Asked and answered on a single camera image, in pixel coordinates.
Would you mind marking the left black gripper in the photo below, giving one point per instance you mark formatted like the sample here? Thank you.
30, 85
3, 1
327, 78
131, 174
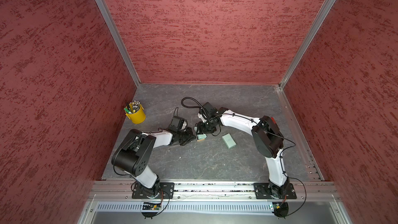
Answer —
190, 135

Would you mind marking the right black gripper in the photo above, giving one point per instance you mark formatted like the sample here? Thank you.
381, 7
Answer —
200, 126

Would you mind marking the pale green box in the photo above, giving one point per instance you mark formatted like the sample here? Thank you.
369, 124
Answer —
201, 136

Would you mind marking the pale green lift-off lid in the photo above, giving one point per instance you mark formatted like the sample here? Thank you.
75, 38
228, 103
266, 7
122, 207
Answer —
228, 140

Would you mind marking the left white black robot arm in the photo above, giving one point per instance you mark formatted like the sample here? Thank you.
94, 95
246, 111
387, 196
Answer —
132, 156

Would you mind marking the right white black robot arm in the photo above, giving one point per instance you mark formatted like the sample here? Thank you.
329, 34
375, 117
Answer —
268, 141

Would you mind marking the yellow pen cup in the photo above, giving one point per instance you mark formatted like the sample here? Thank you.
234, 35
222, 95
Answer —
137, 117

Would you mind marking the pens in cup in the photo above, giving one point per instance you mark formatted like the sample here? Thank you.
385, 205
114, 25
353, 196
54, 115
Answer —
132, 107

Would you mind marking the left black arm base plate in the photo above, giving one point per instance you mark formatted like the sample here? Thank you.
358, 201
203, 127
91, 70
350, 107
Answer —
158, 191

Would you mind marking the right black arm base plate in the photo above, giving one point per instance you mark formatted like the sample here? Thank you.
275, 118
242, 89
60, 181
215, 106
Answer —
270, 191

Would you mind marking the front aluminium rail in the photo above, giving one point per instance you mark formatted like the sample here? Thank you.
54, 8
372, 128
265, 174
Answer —
192, 190

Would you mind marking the left aluminium corner post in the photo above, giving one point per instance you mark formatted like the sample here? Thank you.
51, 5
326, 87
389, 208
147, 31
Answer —
104, 10

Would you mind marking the aluminium corner post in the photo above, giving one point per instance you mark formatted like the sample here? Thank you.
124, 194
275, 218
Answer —
104, 10
315, 26

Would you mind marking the right aluminium corner post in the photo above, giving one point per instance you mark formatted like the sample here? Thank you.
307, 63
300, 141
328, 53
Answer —
315, 26

